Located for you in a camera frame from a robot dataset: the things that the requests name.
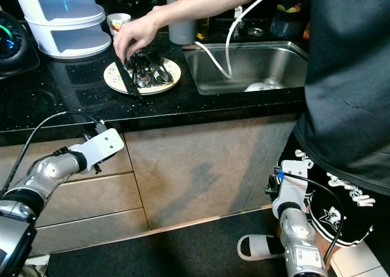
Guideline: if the white and black slipper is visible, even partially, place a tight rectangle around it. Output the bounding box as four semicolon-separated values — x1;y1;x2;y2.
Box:
238;234;284;261

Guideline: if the person in black clothes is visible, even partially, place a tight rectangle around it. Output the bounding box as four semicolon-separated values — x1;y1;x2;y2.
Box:
250;0;390;272

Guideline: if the yellow sponge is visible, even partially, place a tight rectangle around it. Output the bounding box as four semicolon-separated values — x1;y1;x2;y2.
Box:
277;2;303;14

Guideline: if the round black appliance green light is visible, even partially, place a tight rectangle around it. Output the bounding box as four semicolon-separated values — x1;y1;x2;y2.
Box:
0;12;40;76

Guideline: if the white ceramic bowl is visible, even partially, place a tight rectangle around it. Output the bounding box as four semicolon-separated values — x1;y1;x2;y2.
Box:
244;79;286;93

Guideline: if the grey canister with red logo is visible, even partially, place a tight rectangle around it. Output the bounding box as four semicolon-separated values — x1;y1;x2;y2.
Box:
165;0;199;45

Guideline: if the yellow oil bottle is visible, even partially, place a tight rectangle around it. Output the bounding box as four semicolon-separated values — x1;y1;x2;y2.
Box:
196;18;211;41

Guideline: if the stainless steel sink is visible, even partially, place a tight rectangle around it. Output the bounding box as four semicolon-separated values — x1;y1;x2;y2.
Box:
183;40;310;96

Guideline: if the floral cream dinner plate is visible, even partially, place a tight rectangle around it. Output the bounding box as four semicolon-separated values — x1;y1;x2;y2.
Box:
104;57;182;96

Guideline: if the white printed cup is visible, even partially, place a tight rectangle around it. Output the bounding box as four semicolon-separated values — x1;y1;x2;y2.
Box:
107;13;132;37

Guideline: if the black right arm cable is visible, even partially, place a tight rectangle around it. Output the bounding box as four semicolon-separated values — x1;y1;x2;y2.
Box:
280;172;344;265

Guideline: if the black sponge caddy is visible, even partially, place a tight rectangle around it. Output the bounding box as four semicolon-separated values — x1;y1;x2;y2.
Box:
270;2;305;38

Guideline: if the white stacked plastic container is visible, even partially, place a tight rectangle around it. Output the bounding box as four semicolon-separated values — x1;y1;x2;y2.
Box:
11;0;113;59

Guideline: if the beige cabinet door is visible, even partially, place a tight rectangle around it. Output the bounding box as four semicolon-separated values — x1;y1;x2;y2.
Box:
125;113;302;229

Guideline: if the steel spoon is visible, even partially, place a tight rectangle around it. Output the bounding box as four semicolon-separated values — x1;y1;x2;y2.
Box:
133;57;154;88
152;56;174;84

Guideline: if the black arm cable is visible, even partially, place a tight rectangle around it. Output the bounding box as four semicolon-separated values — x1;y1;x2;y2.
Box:
280;172;344;265
3;111;109;195

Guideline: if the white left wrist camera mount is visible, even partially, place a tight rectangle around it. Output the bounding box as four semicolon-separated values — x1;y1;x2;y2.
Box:
82;128;126;168

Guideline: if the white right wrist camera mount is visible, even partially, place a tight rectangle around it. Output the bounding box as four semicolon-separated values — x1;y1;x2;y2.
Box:
268;159;310;220

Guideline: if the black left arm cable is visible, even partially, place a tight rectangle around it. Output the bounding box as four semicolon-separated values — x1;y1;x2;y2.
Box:
3;111;109;195

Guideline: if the white flexible hose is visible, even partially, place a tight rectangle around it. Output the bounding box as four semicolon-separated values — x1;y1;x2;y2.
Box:
189;0;272;80

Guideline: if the round steel counter cap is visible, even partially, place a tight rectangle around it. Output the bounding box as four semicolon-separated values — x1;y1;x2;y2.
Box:
245;26;266;38

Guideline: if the person's bare hand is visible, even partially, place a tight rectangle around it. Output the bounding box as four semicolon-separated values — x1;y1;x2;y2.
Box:
113;10;162;64

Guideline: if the beige drawer front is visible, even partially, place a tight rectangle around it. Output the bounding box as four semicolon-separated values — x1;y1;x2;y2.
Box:
30;209;150;256
37;172;140;223
0;140;133;189

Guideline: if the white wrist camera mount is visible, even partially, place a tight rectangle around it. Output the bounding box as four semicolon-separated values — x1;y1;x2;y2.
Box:
268;159;310;220
82;128;126;168

